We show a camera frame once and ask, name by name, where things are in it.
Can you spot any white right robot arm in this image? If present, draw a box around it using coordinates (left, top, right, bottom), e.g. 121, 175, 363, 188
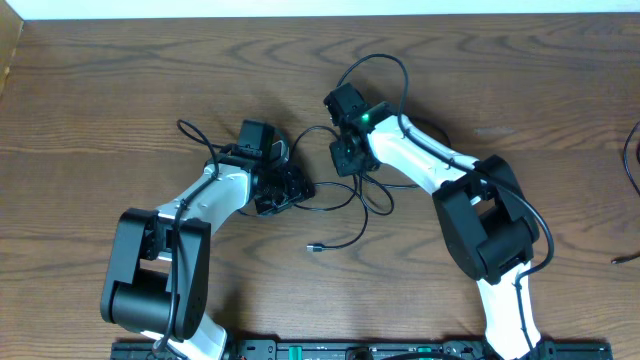
323, 83, 541, 359

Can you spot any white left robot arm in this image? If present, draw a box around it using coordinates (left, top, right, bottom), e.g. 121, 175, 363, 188
100, 120, 315, 359

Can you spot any brown cardboard panel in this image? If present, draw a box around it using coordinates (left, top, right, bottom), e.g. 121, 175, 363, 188
0, 0, 24, 92

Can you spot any black left camera cable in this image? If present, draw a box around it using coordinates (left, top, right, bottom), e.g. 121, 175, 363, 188
152, 118, 241, 359

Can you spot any black camera cable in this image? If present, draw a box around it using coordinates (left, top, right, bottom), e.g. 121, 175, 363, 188
152, 118, 241, 359
335, 53, 555, 359

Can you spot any black right camera cable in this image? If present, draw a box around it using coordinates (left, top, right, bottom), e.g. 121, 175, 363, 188
335, 53, 555, 359

